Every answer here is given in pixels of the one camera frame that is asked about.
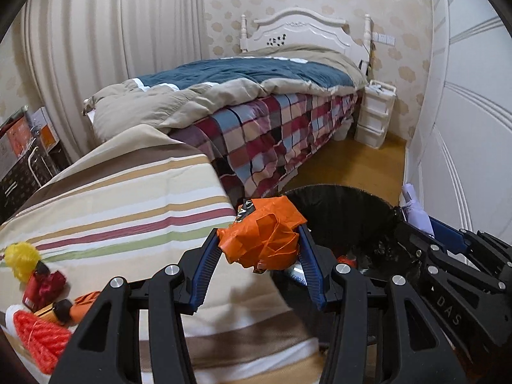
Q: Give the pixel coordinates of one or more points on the beige curtain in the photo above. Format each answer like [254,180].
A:
[112,40]

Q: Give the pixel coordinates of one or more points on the beige and teal duvet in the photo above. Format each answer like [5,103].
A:
[224,84]

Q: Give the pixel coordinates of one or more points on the white bed headboard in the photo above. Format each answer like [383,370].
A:
[300,28]

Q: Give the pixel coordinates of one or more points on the white and blue packet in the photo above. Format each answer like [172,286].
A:
[296,274]

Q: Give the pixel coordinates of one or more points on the red wrapper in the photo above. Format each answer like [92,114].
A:
[346,260]

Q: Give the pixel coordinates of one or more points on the orange box with black cap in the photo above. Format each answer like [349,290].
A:
[54,312]

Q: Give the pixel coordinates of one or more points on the white plastic drawer unit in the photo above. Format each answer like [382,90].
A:
[374,114]

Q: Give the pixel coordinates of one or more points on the orange plastic bag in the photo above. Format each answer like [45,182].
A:
[264,236]

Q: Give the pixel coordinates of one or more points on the white wall switch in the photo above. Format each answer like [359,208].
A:
[383,39]

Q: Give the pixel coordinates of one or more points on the white and orange carton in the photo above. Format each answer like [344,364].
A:
[46,126]

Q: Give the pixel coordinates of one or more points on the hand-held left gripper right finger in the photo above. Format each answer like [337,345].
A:
[314,272]

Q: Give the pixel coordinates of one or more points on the yellow foam net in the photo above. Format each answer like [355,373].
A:
[22,260]

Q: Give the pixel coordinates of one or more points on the white wardrobe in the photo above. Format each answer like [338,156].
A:
[468,108]

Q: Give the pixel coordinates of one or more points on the dark red satin cloth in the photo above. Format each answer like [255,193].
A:
[52,284]

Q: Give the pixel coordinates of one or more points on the orange and grey cardboard box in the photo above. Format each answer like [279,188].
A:
[16,140]

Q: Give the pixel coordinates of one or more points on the plaid bed sheet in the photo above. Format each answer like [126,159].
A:
[276,136]

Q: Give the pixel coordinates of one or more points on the black trash bin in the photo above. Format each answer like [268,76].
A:
[344,220]

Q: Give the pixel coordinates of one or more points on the white paper scrap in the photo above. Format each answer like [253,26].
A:
[416,208]

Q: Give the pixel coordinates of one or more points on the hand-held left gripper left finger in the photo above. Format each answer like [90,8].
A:
[206,266]

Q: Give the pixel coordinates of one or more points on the orange striped wrapper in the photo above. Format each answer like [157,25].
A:
[86,300]

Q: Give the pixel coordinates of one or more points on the striped tablecloth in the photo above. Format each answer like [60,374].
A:
[120,208]

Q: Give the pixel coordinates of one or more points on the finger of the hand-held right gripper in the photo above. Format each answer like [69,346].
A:
[448,308]
[448,236]

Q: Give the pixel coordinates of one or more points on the small red box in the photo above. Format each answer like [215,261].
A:
[31,292]

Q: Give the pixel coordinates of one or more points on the red foam net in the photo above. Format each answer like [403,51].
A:
[36,338]

